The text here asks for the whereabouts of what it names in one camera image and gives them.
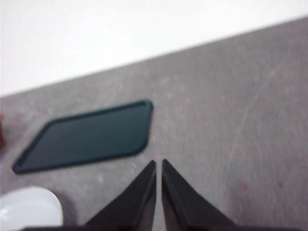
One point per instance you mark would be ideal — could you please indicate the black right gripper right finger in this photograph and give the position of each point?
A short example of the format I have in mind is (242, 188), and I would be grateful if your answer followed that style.
(183, 207)

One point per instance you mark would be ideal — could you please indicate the brown wicker basket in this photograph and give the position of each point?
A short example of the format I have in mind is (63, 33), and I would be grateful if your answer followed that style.
(1, 132)

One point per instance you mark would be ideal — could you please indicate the dark rectangular tray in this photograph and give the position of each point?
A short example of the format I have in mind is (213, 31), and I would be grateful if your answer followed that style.
(89, 134)

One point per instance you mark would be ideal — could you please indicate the pale grey round plate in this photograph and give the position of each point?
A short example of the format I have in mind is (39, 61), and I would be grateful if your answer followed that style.
(29, 207)

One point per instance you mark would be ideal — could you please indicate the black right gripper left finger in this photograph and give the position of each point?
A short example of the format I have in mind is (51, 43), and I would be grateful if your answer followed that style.
(134, 204)

